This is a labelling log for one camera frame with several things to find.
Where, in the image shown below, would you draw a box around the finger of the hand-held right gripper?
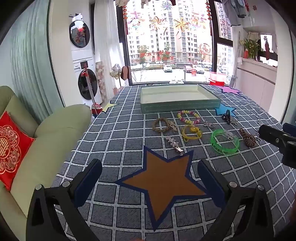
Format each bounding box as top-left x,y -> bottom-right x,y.
258,125 -> 296,166
282,122 -> 296,135

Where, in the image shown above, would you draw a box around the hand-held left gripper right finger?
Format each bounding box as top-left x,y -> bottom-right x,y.
198,159 -> 274,241

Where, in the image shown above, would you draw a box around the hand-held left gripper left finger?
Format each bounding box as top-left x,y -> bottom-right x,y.
26,159 -> 109,241

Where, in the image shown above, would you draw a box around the brown spiral hair tie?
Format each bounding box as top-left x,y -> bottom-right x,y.
239,128 -> 258,147

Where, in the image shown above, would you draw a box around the green translucent bangle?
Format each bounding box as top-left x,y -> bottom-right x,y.
210,129 -> 240,154

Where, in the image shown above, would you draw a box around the black hair claw clip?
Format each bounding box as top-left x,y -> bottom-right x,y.
221,108 -> 233,124

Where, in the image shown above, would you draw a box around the silver star hair clip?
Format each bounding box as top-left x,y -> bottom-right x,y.
166,136 -> 185,155

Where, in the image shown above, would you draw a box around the yellow cord bracelet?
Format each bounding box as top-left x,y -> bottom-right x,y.
181,125 -> 202,142

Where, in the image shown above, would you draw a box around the pink yellow beaded bracelet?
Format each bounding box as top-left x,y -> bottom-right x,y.
177,110 -> 201,126

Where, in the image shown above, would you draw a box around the braided rope bracelet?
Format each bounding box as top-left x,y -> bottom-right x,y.
153,117 -> 170,133

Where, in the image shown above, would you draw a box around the teal shallow cardboard box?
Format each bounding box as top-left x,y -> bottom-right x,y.
140,84 -> 222,114

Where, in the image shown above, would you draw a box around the grey checked tablecloth with stars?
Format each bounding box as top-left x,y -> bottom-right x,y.
50,83 -> 296,241

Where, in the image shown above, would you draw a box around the white cabinet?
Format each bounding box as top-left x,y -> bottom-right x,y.
236,58 -> 278,114

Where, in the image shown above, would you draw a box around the pale green sofa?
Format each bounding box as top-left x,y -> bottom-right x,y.
0,86 -> 93,241

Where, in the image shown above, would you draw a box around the red and white mop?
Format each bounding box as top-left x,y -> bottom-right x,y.
83,65 -> 102,115

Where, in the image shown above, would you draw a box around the red plastic basin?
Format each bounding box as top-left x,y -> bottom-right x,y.
209,72 -> 226,86

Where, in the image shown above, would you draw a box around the red embroidered cushion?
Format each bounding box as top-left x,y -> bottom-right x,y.
0,111 -> 36,192

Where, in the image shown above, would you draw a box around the white pole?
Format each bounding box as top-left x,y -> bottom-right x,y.
231,30 -> 241,87

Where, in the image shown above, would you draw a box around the plant in red vase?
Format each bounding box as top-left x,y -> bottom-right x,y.
240,38 -> 260,60

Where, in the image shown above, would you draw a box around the dark framed picture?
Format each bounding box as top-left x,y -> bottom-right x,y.
260,34 -> 275,59

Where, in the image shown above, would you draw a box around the white washing machine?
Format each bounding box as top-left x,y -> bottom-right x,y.
72,59 -> 103,107

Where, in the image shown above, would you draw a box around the pink checkered cloth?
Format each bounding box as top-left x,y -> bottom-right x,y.
96,61 -> 108,105

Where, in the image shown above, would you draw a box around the white slipper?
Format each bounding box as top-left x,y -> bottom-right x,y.
110,64 -> 121,79

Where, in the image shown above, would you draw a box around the hanging clothes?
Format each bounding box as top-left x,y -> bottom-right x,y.
224,0 -> 248,26

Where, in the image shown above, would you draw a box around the white sheer curtain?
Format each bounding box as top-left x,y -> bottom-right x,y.
94,0 -> 126,105

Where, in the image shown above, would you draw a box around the grey green curtain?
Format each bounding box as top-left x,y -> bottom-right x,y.
9,0 -> 65,123

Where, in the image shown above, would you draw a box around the white dryer with round door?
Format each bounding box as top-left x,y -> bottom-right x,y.
69,14 -> 95,61

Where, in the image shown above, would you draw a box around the red hanging lantern string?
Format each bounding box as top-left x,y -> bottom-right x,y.
206,0 -> 213,36
122,5 -> 129,35

